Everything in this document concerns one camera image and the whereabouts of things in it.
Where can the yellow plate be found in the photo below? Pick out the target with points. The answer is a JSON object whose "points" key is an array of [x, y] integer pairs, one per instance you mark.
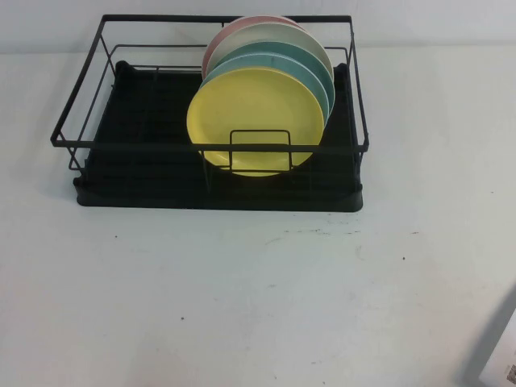
{"points": [[254, 109]]}

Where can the light blue plate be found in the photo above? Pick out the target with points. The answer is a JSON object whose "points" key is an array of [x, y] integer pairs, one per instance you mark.
{"points": [[225, 67]]}

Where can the green plate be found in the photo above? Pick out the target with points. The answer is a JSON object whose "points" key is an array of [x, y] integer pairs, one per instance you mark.
{"points": [[274, 51]]}

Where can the cream white plate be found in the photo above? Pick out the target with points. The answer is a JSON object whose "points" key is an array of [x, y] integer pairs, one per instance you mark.
{"points": [[274, 33]]}

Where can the pink plate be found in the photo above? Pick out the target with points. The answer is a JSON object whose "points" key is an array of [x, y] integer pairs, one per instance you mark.
{"points": [[225, 30]]}

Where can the black plastic drip tray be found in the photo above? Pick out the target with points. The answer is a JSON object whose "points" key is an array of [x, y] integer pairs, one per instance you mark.
{"points": [[161, 200]]}

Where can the white box with QR label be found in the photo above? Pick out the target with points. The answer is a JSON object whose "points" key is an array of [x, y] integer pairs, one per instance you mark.
{"points": [[502, 354]]}

